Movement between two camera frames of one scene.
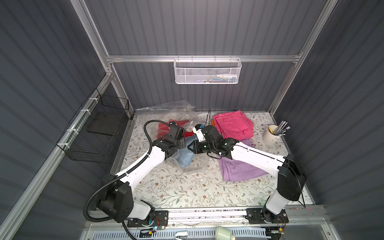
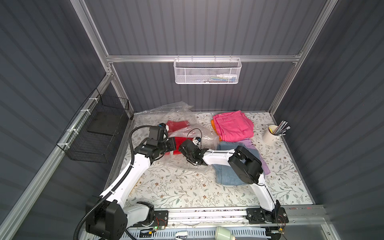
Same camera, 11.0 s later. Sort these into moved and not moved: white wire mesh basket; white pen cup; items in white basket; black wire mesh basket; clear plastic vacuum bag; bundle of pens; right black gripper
Moved: right black gripper; clear plastic vacuum bag
Not moved: black wire mesh basket; bundle of pens; white wire mesh basket; white pen cup; items in white basket
